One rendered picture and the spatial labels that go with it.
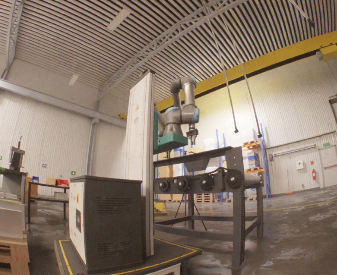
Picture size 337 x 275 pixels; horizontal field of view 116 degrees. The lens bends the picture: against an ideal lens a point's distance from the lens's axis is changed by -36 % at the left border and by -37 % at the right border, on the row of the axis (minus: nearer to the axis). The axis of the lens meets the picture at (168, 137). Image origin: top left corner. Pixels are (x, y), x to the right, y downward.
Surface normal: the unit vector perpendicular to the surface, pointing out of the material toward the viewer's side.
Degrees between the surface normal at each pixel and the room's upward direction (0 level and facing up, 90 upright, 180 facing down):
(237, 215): 90
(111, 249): 90
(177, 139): 90
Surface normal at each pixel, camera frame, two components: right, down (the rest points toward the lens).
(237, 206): -0.68, -0.22
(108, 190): 0.65, -0.25
